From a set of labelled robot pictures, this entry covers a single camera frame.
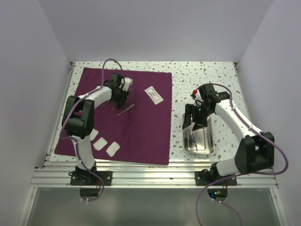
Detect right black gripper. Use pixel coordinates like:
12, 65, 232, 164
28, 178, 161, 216
182, 103, 214, 131

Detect steel tweezers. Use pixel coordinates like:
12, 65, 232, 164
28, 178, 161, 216
117, 104, 135, 116

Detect white gauze pad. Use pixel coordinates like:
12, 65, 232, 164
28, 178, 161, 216
93, 137, 108, 151
106, 142, 120, 157
90, 129, 99, 141

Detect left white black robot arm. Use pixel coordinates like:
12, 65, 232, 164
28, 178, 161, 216
61, 73, 133, 185

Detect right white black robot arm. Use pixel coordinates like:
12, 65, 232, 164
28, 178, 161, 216
182, 83, 275, 185

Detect stainless steel tray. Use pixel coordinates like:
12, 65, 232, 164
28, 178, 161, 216
182, 116, 215, 155

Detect steel scissors in tray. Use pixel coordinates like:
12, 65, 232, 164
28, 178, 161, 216
187, 130, 198, 151

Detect white sachet packet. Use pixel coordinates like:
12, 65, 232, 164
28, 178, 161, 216
144, 86, 164, 105

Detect purple cloth mat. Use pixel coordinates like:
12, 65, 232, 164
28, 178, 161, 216
54, 67, 173, 166

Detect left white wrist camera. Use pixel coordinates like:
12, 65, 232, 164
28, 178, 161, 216
123, 77, 133, 91

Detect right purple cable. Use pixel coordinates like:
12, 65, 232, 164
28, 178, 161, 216
195, 83, 289, 226

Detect purple cable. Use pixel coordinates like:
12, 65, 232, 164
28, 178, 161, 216
58, 58, 124, 202
195, 83, 289, 226

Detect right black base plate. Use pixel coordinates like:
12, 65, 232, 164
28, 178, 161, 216
194, 169, 238, 186

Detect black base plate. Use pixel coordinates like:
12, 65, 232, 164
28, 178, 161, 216
68, 171, 113, 186
194, 169, 238, 186

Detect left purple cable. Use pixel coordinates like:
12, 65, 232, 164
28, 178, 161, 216
58, 58, 124, 202

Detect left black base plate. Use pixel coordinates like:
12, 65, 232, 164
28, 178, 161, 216
68, 171, 113, 186

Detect aluminium rail frame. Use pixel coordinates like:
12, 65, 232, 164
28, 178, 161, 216
30, 61, 288, 226

